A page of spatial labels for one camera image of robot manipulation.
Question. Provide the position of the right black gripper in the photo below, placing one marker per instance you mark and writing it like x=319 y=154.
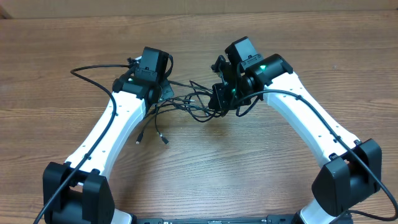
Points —
x=218 y=97

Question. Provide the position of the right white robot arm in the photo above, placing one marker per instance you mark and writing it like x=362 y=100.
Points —
x=350 y=168

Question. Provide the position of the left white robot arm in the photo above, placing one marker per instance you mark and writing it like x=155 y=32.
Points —
x=77 y=191

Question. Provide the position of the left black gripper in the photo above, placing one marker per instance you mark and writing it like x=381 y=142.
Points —
x=166 y=90

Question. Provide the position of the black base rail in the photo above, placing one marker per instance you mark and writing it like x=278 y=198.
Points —
x=270 y=219

